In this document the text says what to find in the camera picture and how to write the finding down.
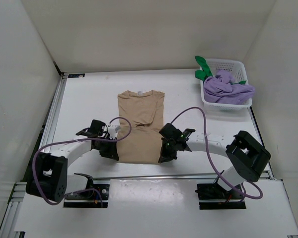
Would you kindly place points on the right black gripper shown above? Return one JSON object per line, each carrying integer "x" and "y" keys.
{"x": 167, "y": 152}

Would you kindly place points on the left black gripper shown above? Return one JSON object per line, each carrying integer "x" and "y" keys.
{"x": 110, "y": 150}

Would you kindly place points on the beige t shirt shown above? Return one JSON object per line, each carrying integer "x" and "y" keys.
{"x": 144, "y": 112}

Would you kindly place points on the purple t shirt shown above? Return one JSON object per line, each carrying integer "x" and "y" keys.
{"x": 223, "y": 89}

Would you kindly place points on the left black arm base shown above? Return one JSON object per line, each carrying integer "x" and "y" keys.
{"x": 90, "y": 199}

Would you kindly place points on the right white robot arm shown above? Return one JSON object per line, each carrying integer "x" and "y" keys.
{"x": 247, "y": 156}

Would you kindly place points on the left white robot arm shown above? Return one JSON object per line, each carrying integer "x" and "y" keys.
{"x": 49, "y": 173}

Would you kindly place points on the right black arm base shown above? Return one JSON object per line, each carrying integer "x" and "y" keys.
{"x": 213, "y": 197}

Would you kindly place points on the blue label sticker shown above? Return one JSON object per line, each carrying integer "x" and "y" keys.
{"x": 80, "y": 75}

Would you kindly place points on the green t shirt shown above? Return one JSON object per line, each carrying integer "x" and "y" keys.
{"x": 204, "y": 72}

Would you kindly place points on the white plastic basket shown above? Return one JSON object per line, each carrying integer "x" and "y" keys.
{"x": 237, "y": 69}

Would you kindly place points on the front aluminium table rail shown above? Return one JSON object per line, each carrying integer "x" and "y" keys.
{"x": 187, "y": 176}

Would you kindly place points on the aluminium frame rail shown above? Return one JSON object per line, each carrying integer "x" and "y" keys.
{"x": 17, "y": 194}

